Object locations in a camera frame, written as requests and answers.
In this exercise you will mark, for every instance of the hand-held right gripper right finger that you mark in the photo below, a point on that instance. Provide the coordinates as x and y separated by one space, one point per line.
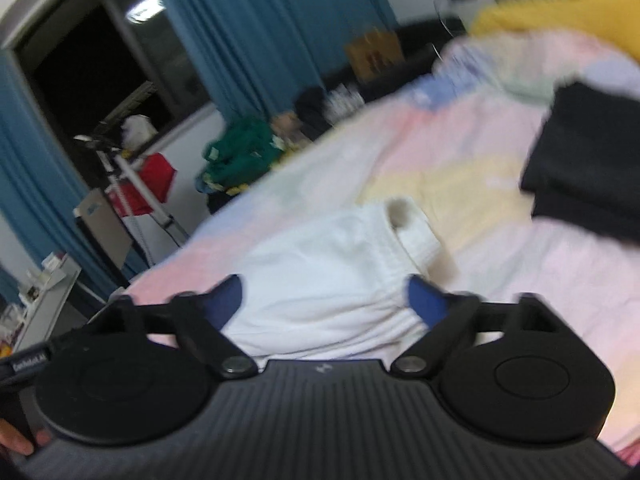
425 305

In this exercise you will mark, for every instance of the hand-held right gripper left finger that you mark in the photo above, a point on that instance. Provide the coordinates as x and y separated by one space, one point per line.
227 302

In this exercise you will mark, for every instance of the white pants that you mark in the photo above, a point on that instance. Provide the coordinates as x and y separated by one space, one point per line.
325 270

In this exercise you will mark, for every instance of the black clothes pile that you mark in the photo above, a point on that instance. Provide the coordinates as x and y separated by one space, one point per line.
312 110

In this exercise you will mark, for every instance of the person's left hand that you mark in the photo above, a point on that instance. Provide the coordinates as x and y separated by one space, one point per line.
15 440

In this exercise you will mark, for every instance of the white dressing table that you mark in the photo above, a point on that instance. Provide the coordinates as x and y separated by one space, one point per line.
45 300

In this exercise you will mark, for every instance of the yellow-green cloth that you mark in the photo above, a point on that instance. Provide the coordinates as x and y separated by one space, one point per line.
237 190

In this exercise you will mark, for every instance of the garment steamer stand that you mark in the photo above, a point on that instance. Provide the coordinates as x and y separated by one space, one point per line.
140 190

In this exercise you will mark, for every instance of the red cloth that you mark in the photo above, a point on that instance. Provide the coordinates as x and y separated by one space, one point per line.
155 172

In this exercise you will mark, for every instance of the green garment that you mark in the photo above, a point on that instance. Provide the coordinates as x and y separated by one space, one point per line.
240 152

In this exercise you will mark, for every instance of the blue curtain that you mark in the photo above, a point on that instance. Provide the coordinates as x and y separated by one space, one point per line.
260 25
40 185

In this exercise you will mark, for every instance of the beige plush toy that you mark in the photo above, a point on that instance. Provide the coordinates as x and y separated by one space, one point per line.
286 124

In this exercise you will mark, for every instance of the white cloth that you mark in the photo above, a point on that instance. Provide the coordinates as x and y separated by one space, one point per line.
140 132

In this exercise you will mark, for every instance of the black folded garment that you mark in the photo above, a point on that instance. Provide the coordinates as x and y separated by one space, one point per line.
590 160

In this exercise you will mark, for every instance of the patterned cloth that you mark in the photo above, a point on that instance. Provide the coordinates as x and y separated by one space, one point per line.
342 100

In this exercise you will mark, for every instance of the black sofa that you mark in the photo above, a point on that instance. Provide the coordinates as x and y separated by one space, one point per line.
400 67

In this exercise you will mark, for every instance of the brown paper bag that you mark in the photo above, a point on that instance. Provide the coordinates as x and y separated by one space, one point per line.
372 55

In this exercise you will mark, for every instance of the dark window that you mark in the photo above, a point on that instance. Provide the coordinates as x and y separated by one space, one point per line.
85 60

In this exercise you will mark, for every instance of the yellow blanket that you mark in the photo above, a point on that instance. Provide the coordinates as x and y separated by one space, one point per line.
560 10

